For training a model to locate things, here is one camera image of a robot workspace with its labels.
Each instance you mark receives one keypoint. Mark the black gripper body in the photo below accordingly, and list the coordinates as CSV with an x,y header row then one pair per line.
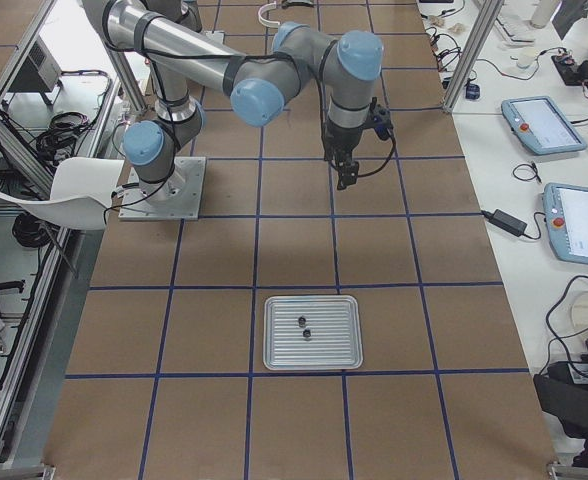
x,y
338,143

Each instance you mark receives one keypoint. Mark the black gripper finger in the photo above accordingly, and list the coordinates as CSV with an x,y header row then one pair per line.
x,y
347,174

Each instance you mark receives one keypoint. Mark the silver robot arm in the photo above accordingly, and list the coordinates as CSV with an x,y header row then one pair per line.
x,y
185,13
345,70

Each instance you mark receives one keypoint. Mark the silver ribbed metal tray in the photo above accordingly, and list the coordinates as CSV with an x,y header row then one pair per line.
x,y
335,342

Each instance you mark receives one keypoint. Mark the black brake pad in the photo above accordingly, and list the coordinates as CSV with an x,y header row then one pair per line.
x,y
295,3

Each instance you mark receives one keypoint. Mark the white curved plastic piece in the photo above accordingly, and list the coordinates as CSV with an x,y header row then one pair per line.
x,y
263,15

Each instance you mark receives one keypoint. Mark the black power adapter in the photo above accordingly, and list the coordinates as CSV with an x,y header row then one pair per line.
x,y
505,222

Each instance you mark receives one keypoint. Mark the far blue teach pendant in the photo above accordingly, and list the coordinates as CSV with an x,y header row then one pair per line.
x,y
541,126

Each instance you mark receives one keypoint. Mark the blue teach pendant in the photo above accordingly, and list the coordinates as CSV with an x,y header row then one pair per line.
x,y
566,211
541,126

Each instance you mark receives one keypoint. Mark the white paper cup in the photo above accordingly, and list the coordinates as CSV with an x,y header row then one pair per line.
x,y
526,57

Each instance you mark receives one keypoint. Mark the near blue teach pendant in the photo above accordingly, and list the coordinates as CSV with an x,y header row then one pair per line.
x,y
566,211

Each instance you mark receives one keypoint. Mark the white plastic chair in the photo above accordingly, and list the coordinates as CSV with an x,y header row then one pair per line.
x,y
80,192

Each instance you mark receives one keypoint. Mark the aluminium frame post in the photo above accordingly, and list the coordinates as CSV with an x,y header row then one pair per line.
x,y
475,42

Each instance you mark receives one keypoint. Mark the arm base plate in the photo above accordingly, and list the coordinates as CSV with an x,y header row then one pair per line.
x,y
178,198
216,36

